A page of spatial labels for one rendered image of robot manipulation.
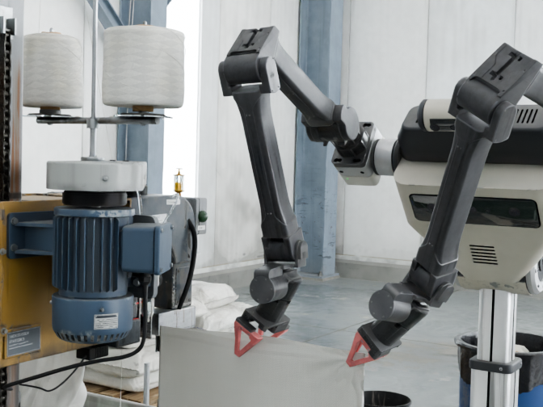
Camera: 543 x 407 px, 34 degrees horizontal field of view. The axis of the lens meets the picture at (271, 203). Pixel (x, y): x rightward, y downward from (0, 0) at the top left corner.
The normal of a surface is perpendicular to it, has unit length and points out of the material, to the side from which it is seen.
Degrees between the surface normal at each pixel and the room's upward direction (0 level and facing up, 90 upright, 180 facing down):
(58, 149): 90
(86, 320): 92
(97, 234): 90
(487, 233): 130
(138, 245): 90
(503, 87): 59
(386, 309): 79
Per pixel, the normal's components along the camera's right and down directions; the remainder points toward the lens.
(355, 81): -0.52, 0.03
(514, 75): -0.43, -0.49
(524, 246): -0.42, 0.66
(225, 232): 0.85, 0.05
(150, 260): -0.13, 0.05
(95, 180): 0.22, 0.07
